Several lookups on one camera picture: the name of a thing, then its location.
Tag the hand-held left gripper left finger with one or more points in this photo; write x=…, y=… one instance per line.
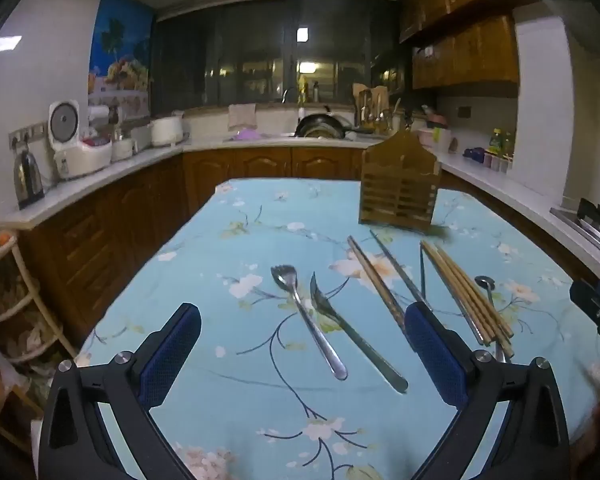
x=167, y=360

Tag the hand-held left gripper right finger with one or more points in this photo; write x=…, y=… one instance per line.
x=432, y=355

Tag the dark metal fork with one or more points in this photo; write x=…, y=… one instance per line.
x=365, y=345

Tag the small metal spoon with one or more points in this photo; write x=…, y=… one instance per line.
x=482, y=281

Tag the silver metal fork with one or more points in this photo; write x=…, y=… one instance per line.
x=310, y=325

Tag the wooden utensil holder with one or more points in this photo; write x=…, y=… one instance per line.
x=397, y=195

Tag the blue floral tablecloth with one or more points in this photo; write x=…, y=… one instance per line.
x=240, y=360

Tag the gas stove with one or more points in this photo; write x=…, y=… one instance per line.
x=597, y=225

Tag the wooden base cabinets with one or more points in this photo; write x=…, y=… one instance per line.
x=130, y=240

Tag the white kitchen countertop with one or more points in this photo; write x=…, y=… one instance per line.
x=505, y=185

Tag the white corner shelf rack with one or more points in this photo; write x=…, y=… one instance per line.
x=10, y=310

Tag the row of seasoning jars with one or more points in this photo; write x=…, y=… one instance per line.
x=497, y=162

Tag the yellow green bottle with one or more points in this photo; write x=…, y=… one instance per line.
x=500, y=141

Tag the blue object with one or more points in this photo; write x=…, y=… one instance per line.
x=474, y=155

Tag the small white pot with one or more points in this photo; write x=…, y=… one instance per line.
x=123, y=149

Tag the white rice cooker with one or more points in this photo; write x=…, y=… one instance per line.
x=85, y=157

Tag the white ceramic pot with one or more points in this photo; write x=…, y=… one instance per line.
x=166, y=132

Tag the steel kettle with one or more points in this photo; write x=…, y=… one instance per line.
x=27, y=177

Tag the purple cloth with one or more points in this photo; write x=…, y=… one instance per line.
x=247, y=135

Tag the beige dish towel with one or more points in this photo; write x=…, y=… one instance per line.
x=241, y=116

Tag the dish rack with cutting boards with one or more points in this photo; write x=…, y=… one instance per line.
x=372, y=107

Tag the black wok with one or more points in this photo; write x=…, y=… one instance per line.
x=320, y=125

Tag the white kitchen appliance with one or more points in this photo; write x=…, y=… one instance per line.
x=100, y=112

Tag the kitchen faucet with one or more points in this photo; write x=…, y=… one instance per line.
x=286, y=94

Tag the dark kitchen window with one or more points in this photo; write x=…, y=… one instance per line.
x=220, y=50

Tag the dark wall outlet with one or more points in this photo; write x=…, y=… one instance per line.
x=464, y=112

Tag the wall power strip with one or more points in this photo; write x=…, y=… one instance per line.
x=27, y=132

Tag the wooden wall cabinets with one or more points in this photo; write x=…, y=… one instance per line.
x=460, y=55

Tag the beach wall poster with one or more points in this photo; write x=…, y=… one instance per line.
x=120, y=60

